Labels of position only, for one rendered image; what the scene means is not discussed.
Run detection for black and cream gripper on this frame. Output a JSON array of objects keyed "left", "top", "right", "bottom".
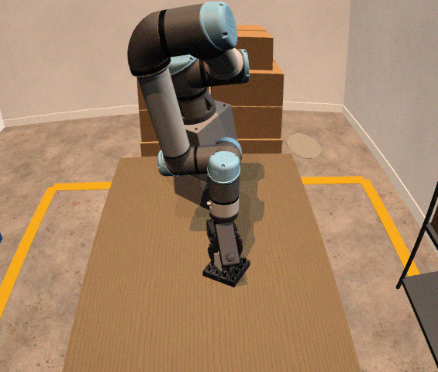
[{"left": 206, "top": 212, "right": 243, "bottom": 274}]

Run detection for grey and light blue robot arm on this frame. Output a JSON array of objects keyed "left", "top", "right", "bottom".
[{"left": 127, "top": 2, "right": 250, "bottom": 267}]

